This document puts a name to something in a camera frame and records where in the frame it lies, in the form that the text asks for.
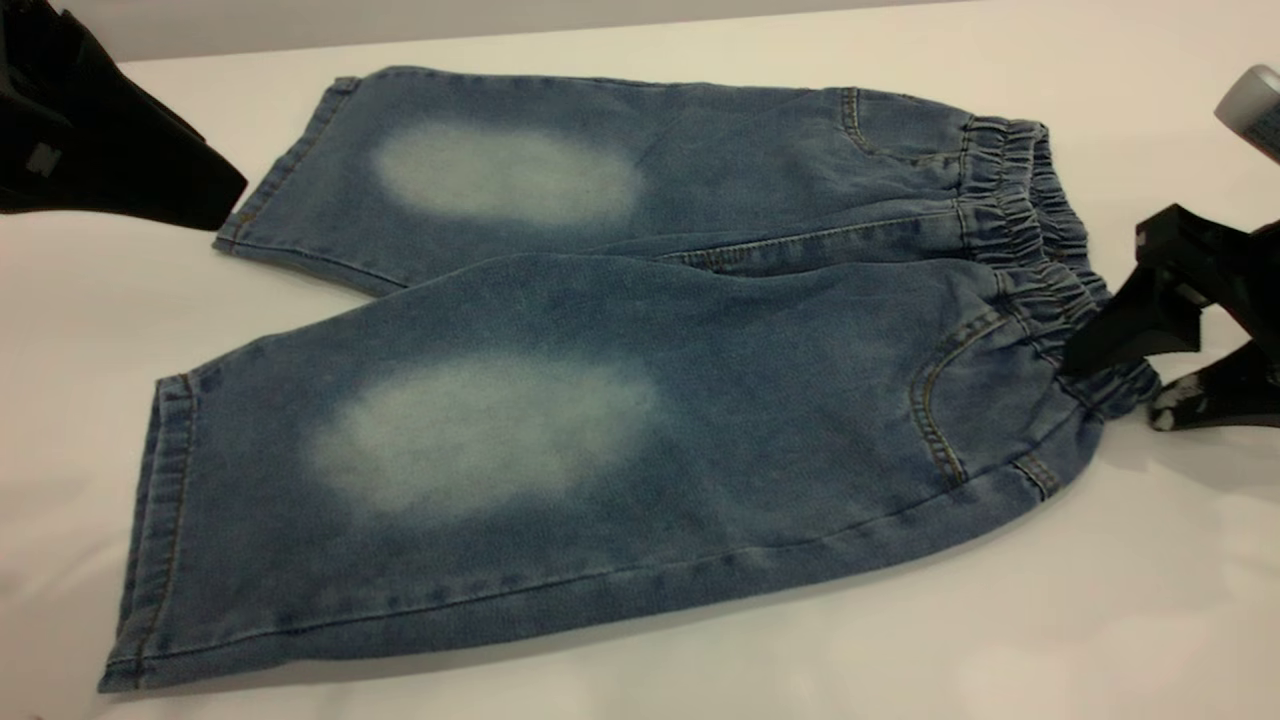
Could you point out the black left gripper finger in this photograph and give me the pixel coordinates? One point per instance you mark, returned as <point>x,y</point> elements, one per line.
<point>130,160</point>

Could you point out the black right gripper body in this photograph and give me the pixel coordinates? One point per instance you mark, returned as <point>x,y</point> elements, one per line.
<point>1230,270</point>

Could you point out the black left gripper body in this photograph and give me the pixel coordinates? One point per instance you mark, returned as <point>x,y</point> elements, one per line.
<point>30,50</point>

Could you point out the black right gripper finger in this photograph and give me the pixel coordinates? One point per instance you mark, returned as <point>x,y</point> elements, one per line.
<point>1230,390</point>
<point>1150,320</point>

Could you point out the blue denim pants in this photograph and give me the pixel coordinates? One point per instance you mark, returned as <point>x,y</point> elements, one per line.
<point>700,400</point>

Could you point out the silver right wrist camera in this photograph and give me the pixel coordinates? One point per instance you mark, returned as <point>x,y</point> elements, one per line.
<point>1255,105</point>

